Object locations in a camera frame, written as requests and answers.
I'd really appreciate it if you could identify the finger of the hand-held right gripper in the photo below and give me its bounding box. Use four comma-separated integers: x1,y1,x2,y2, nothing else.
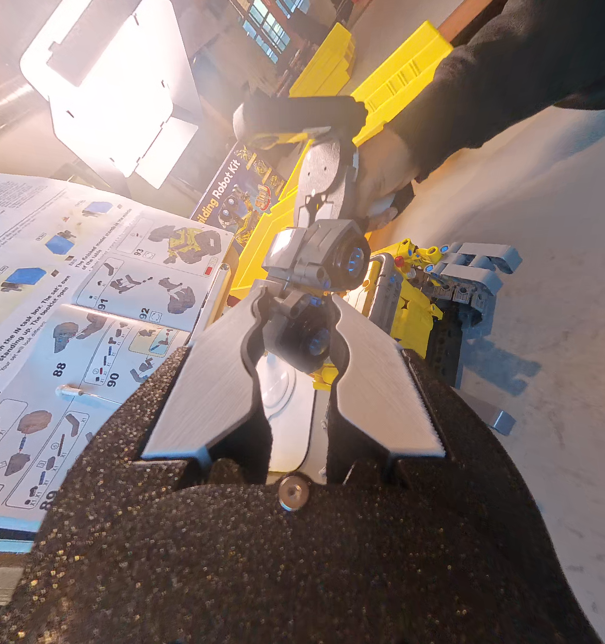
295,136,358,230

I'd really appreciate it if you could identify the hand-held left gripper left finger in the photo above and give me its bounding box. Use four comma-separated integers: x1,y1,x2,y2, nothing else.
142,292,270,469

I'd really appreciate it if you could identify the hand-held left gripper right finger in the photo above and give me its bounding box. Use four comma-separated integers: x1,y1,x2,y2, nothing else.
326,297,447,464

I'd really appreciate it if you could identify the yellow tracked toy robot body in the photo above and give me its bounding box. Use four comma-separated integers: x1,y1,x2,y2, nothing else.
318,239,524,391

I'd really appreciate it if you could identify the person's right hand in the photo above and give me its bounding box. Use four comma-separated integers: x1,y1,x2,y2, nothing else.
341,126,421,234

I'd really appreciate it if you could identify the yellow plastic bin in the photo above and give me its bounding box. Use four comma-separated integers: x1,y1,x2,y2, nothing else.
288,22,356,99
351,20,456,147
225,141,313,303

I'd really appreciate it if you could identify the robot kit box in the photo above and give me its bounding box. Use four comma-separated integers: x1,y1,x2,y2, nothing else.
195,144,288,247

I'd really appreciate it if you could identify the small grey building piece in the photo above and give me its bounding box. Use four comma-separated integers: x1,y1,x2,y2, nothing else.
484,406,517,436

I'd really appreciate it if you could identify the building instruction booklet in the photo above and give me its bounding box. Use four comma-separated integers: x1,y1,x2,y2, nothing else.
0,171,233,549

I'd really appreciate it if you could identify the bright ceiling light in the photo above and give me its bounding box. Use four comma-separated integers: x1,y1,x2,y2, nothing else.
21,0,204,189

